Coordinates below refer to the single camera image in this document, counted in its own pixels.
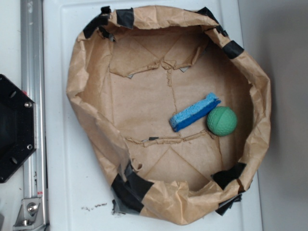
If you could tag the blue sponge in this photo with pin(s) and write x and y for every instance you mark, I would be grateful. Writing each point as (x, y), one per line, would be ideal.
(194, 112)

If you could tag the brown paper bag bin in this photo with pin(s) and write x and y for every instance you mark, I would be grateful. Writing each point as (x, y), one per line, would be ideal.
(132, 70)

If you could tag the green foam ball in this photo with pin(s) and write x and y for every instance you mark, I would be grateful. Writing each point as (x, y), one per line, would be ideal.
(222, 121)

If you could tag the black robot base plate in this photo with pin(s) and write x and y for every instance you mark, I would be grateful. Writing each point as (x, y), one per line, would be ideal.
(17, 128)

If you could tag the aluminium extrusion rail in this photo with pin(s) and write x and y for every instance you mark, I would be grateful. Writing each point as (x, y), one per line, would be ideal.
(32, 69)

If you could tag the metal corner bracket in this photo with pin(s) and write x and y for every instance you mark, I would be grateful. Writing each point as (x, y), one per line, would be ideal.
(30, 215)

